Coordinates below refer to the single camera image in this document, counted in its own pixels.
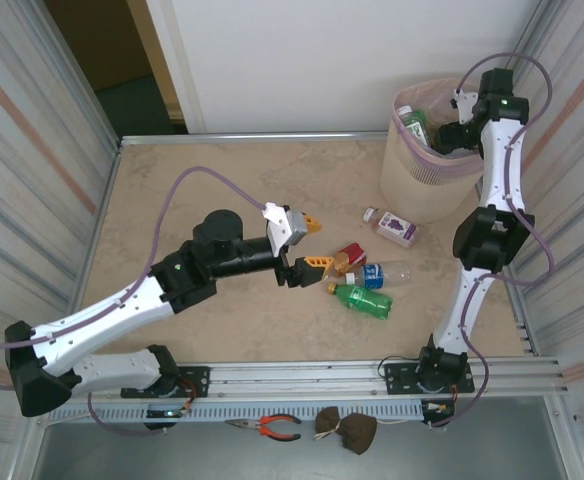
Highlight beige slatted waste bin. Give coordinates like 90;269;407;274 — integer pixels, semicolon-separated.
379;77;488;225

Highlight brown cloth pouch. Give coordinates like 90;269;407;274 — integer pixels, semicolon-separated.
313;405;379;457

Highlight grey metal shelf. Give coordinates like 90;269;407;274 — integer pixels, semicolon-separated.
21;397;584;480

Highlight beige door jamb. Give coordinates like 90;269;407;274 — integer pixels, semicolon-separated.
125;0;186;123

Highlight lime drink bottle white cap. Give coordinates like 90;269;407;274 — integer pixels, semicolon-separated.
395;104;429;150

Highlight orange handled pliers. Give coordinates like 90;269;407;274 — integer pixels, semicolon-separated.
224;413;303;442

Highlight white slotted cable duct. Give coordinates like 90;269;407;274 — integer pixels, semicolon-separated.
46;399;426;426

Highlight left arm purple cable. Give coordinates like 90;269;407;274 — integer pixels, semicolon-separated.
0;166;271;436

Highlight aluminium mounting rail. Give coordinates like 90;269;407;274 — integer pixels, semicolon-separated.
79;355;571;401

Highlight aluminium table edge rail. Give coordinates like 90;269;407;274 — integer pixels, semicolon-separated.
118;131;388;149

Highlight clear bottle blue label white cap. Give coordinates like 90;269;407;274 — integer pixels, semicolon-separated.
345;261;414;291

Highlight purple grape juice bottle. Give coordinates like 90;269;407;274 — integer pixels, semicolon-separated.
362;206;420;249

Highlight brown wooden door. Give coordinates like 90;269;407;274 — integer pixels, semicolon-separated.
43;0;154;94

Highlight slatted bin with plastic liner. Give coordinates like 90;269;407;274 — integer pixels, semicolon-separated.
390;77;488;187

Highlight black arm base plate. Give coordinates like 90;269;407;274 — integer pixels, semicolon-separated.
120;365;212;400
382;360;476;396

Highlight small electronics board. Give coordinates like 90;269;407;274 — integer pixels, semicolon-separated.
144;405;192;432
420;398;457;427

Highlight green plastic soda bottle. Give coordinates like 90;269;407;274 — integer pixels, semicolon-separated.
326;282;395;321

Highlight red gold label bottle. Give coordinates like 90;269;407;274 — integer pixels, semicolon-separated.
327;242;368;277

